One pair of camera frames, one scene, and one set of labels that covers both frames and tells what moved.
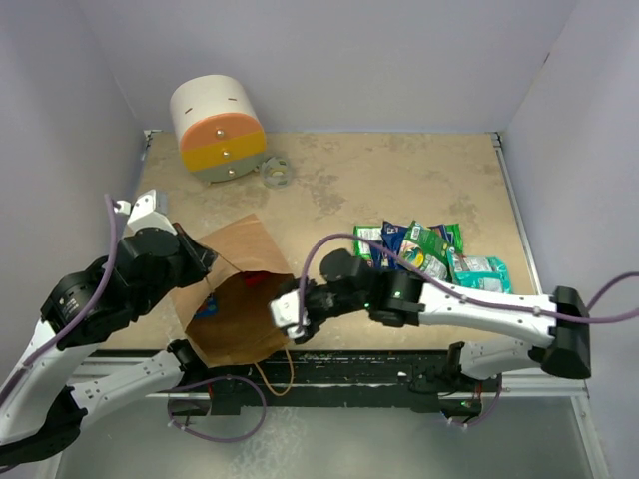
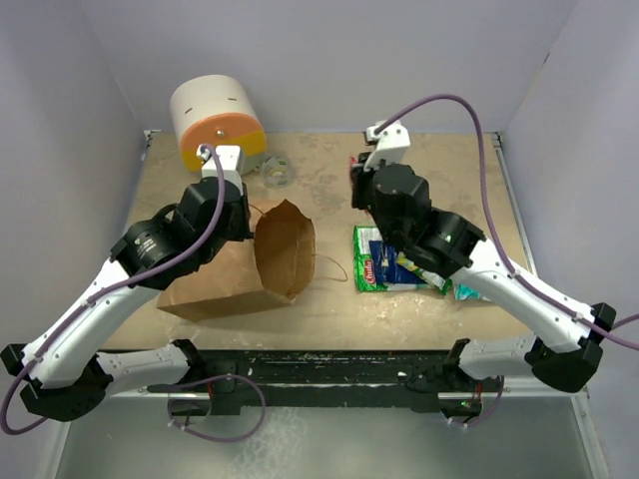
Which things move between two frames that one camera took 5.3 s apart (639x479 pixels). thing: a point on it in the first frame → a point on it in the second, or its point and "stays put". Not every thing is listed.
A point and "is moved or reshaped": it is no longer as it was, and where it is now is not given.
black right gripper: [312, 328] → [360, 177]
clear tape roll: [276, 173] stays put
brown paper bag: [227, 316] is moved or reshaped
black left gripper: [202, 258] → [243, 231]
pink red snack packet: [256, 279] → [352, 161]
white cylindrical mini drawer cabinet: [221, 133] stays put
